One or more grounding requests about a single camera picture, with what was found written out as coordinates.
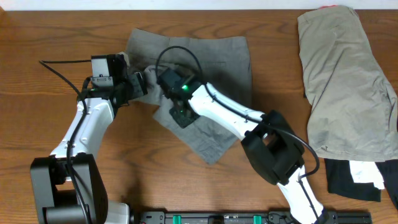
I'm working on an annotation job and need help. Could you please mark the beige khaki shorts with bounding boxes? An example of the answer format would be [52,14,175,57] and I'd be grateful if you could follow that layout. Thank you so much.
[297,6,397,162]

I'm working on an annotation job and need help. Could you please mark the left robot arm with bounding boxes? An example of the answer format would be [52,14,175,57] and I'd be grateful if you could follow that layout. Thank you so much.
[30,52,147,224]

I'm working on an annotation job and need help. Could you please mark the black garment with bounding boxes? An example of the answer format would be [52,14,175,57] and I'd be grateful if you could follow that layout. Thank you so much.
[324,159,397,208]

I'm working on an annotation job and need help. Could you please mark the grey shorts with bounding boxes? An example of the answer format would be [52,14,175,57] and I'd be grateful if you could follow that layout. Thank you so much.
[125,29,252,164]

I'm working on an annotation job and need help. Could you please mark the white garment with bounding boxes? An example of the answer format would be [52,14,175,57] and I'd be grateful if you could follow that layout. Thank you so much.
[349,161,385,190]

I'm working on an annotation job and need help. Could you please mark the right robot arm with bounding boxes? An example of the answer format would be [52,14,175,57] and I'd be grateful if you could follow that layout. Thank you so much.
[157,68,328,223]

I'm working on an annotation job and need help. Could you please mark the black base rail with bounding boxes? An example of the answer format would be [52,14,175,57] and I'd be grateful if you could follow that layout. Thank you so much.
[131,211,373,224]

